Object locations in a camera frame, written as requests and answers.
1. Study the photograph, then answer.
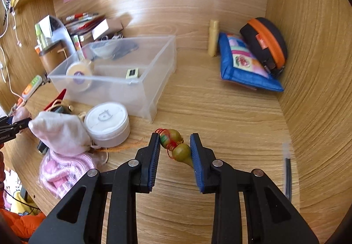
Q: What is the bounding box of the black dotted strap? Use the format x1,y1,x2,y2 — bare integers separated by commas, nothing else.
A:
1,0,13,26

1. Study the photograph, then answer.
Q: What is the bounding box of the grey bowl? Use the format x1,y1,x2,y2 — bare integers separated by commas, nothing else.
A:
91,40,116,59

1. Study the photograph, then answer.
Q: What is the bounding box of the small cardboard box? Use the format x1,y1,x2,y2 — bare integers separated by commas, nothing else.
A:
92,18,124,41

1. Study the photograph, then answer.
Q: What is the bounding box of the white cloth pouch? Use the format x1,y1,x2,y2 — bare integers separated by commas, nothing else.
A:
28,111,92,156

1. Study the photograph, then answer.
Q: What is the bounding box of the pink rope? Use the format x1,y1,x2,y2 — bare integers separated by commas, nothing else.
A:
38,149,101,200

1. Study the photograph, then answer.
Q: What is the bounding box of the black binder clip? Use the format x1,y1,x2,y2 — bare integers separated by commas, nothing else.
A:
100,33,124,41

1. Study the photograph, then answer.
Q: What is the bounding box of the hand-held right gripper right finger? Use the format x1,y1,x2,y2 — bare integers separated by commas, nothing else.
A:
189,133,319,244

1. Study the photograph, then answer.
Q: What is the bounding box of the white cable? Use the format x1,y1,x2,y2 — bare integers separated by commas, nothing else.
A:
0,7,22,97

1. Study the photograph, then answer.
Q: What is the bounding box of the stack of red booklets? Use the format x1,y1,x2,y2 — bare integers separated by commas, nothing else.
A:
62,12,106,38

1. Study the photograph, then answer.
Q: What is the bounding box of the wooden desktop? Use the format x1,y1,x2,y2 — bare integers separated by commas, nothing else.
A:
0,32,300,244

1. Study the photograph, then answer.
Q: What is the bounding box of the white round jar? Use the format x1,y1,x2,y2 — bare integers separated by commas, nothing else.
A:
84,101,130,148

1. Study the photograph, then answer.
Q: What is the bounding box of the yellow tube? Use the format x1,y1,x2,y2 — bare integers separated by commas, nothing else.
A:
207,20,220,57

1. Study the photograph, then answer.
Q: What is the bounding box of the clear plastic bin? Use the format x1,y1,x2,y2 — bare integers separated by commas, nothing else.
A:
47,35,178,124

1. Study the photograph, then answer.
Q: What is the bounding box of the black pen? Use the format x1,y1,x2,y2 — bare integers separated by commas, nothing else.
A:
283,143,292,202

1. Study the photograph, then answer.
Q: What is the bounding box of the green gourd charm red cord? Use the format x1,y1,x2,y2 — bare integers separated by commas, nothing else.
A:
154,128,194,169

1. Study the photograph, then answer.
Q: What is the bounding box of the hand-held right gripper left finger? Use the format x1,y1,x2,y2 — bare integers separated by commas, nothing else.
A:
29,132,161,244

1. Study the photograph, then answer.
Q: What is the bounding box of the light green sachet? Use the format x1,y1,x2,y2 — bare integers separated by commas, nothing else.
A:
35,24,46,49

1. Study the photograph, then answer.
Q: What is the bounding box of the black orange zip case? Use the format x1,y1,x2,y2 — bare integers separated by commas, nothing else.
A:
239,17,288,78

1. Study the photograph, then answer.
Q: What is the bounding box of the blue zip pouch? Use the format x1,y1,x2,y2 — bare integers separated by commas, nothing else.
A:
218,32,284,93

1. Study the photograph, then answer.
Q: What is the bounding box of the white arched holder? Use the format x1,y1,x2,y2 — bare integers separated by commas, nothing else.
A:
34,15,76,52

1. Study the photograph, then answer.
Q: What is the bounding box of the brown canister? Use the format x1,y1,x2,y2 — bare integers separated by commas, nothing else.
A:
38,40,72,75

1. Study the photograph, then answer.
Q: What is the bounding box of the yellow printed cloth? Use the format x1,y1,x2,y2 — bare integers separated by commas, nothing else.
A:
11,192,36,215

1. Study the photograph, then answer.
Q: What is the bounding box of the white tape roll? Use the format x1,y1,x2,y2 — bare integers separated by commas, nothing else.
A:
66,60,94,92

